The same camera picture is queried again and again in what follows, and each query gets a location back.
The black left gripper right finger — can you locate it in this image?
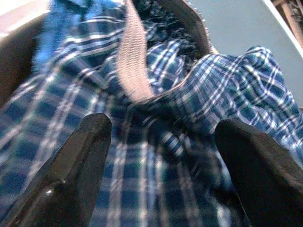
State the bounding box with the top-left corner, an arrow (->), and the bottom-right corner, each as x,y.
214,118 -> 303,227

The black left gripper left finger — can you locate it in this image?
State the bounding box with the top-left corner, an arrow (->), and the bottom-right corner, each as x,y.
9,113 -> 112,227

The blue plaid shirt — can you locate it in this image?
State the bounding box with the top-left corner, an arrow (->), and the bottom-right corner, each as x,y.
0,0 -> 303,227

